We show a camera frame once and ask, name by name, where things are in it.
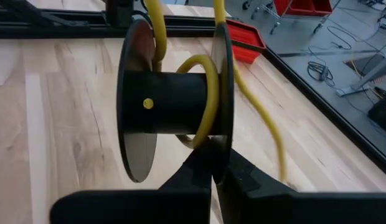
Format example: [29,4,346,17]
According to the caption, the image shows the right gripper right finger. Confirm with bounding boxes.
[216,148,386,224]

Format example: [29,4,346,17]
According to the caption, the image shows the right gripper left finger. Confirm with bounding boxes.
[49,145,212,224]

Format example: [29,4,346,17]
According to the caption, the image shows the black cord spool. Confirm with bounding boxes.
[116,18,235,185]

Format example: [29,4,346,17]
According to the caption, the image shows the yellow cord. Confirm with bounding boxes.
[143,0,289,184]

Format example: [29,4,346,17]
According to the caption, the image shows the red plastic bin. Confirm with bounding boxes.
[225,18,267,65]

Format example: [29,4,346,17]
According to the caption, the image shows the metal shelf rack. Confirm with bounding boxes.
[242,0,342,35]

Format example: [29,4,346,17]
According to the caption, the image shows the red shelf bin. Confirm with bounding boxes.
[273,0,334,17]

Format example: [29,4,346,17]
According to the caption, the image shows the coiled black cable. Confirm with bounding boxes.
[306,60,336,88]

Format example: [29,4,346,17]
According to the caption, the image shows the black aluminium table frame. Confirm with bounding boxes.
[0,0,386,180]

